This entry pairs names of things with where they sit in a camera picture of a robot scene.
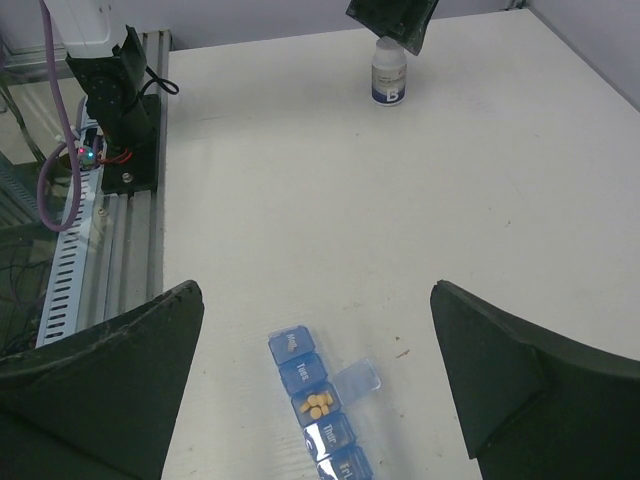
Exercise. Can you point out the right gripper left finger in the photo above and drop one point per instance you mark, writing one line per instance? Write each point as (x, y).
(101, 403)

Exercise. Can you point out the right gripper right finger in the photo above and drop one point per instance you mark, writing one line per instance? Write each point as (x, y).
(533, 404)

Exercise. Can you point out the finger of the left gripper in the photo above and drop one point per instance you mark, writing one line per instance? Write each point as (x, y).
(404, 21)

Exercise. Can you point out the white pill bottle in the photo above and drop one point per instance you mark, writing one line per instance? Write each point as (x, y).
(388, 72)

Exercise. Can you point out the blue weekly pill organizer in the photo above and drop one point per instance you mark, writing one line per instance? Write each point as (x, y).
(331, 441)

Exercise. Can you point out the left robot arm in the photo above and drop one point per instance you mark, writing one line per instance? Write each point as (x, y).
(105, 55)

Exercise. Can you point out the orange pills in organizer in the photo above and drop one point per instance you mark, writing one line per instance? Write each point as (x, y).
(317, 406)

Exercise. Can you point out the slotted grey cable duct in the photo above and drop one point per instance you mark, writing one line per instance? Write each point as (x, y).
(62, 301)

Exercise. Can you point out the aluminium mounting rail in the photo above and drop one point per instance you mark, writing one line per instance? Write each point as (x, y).
(124, 262)

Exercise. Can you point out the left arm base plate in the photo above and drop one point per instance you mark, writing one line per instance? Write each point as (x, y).
(135, 150)

